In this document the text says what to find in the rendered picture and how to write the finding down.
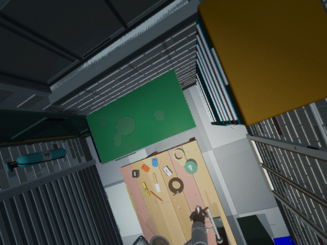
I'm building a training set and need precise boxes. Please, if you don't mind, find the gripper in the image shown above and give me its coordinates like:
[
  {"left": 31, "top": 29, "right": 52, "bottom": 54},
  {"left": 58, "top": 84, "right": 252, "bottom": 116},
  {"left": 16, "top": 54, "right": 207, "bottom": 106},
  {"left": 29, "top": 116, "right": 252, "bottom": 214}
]
[{"left": 190, "top": 206, "right": 209, "bottom": 224}]

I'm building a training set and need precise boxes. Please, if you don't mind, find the green round tin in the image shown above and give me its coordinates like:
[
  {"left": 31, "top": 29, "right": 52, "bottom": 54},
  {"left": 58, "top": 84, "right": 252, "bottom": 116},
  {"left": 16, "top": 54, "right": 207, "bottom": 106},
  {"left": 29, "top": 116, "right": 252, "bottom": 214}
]
[{"left": 184, "top": 158, "right": 198, "bottom": 175}]

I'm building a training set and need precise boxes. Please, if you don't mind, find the orange pencil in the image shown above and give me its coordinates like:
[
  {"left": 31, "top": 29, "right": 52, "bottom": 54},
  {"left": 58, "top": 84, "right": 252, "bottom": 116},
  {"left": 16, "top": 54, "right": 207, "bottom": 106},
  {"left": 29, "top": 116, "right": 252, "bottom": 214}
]
[{"left": 149, "top": 190, "right": 165, "bottom": 203}]

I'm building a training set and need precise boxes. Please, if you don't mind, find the dark green box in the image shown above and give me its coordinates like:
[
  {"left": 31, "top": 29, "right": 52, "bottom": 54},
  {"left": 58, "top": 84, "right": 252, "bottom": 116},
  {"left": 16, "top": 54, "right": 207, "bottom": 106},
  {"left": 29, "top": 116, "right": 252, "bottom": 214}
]
[{"left": 236, "top": 214, "right": 276, "bottom": 245}]

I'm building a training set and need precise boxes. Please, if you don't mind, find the yellow tape roll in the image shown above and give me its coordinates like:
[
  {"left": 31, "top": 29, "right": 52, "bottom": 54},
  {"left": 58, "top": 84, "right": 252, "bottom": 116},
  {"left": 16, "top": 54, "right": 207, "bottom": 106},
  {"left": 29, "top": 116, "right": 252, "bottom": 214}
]
[{"left": 172, "top": 148, "right": 186, "bottom": 161}]

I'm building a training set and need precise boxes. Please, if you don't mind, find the blue box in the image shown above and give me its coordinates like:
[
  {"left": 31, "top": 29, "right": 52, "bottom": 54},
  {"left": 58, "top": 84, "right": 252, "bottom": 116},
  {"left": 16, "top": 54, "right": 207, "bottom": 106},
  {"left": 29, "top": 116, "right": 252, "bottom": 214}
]
[{"left": 272, "top": 236, "right": 293, "bottom": 245}]

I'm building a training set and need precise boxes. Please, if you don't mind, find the grey shelf unit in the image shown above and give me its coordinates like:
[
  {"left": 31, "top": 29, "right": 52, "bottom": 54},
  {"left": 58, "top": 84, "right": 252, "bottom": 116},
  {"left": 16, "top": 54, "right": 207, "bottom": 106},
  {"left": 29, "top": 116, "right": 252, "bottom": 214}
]
[{"left": 246, "top": 133, "right": 327, "bottom": 242}]

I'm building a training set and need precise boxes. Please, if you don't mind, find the green table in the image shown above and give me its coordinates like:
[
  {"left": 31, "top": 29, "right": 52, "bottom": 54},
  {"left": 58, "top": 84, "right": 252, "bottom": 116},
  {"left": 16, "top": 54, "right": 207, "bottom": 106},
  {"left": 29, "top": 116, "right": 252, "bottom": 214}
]
[{"left": 86, "top": 69, "right": 197, "bottom": 164}]

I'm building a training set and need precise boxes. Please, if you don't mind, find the teal rack with boards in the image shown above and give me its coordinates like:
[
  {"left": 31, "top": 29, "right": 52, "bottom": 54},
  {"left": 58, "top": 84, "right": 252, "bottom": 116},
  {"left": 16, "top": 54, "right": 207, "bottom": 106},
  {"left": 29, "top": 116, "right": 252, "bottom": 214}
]
[{"left": 195, "top": 17, "right": 242, "bottom": 127}]

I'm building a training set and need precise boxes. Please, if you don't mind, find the ochre yellow cabinet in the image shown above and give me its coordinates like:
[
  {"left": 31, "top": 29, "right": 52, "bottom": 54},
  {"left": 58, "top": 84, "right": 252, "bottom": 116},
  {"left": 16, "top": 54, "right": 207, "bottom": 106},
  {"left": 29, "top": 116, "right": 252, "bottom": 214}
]
[{"left": 198, "top": 0, "right": 327, "bottom": 127}]

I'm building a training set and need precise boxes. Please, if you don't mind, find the teal gas cylinder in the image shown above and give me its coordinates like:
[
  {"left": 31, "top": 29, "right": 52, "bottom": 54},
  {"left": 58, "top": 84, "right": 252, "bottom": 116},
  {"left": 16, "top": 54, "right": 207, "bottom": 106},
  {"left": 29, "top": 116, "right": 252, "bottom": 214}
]
[{"left": 5, "top": 148, "right": 67, "bottom": 172}]

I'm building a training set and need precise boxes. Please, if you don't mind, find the dark green cabinet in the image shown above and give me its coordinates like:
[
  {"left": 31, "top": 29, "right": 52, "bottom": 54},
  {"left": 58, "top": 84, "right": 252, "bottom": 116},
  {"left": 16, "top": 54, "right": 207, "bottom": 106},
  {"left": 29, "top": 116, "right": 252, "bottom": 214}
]
[{"left": 0, "top": 109, "right": 91, "bottom": 145}]

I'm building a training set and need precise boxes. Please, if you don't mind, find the wooden handled putty knife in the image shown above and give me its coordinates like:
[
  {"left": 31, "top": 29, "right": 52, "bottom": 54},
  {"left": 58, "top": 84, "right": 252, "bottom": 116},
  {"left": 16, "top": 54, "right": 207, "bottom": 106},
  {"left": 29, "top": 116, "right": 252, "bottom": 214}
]
[{"left": 152, "top": 172, "right": 162, "bottom": 193}]

